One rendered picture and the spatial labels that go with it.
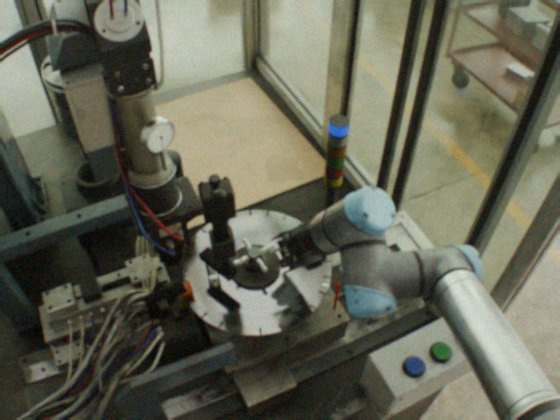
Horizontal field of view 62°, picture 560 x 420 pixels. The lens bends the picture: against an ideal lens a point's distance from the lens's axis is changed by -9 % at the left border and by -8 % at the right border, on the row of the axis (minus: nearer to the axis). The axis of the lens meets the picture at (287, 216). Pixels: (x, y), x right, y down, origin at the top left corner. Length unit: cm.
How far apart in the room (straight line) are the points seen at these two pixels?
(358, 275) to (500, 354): 24
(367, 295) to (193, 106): 126
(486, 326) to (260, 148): 114
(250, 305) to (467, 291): 48
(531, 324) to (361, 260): 168
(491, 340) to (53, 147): 155
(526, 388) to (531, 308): 181
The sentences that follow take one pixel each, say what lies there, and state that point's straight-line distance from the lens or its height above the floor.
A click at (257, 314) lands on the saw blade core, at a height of 95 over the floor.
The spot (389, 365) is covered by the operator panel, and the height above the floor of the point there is 90.
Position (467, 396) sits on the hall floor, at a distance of 210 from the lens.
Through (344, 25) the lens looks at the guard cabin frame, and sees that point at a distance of 136.
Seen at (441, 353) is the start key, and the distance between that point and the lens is 109.
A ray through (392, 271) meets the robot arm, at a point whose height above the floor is 124.
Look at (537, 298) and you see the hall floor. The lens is 246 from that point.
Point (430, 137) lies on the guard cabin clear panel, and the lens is 119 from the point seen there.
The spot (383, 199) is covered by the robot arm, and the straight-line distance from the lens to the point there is 77.
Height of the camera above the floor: 185
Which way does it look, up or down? 49 degrees down
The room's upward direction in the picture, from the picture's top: 2 degrees clockwise
